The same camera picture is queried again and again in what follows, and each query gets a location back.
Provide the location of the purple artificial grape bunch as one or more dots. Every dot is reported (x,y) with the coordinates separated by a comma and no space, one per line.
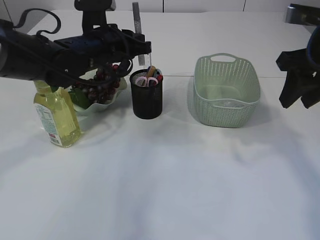
(85,95)

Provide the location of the gold glitter glue pen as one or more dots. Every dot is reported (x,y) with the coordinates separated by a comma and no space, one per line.
(150,71)

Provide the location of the clear plastic sheet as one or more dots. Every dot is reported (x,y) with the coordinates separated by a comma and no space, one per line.
(229,103)

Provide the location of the silver blue glitter glue pen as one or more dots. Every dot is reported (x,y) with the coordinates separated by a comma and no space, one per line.
(138,27)

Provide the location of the clear plastic ruler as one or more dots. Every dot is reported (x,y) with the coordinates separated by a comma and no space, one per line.
(149,60)

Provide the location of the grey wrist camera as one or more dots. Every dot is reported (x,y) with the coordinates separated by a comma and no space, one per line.
(94,12)
(302,15)

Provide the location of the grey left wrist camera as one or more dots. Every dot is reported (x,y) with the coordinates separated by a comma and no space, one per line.
(94,12)

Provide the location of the green plastic woven basket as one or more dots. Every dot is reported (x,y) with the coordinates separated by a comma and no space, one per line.
(225,76)

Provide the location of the yellow tea bottle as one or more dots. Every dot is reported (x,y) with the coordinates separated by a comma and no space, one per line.
(57,115)

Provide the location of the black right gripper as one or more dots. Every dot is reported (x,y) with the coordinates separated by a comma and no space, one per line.
(300,66)

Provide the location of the pink purple scissors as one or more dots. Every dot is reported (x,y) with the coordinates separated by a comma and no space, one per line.
(144,81)

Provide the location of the green wavy glass bowl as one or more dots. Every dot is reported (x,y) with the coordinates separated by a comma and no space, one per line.
(99,107)

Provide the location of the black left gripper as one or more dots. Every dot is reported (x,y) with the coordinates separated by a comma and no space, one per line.
(99,48)

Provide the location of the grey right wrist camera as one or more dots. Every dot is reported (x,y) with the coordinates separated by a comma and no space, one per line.
(302,15)

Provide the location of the black mesh pen holder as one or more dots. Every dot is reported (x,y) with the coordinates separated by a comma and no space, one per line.
(147,102)

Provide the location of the red glitter glue pen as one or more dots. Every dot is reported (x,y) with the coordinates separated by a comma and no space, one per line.
(160,78)

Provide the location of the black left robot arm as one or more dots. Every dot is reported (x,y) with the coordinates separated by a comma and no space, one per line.
(30,57)

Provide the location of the blue scissors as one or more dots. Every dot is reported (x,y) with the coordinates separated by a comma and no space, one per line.
(157,73)

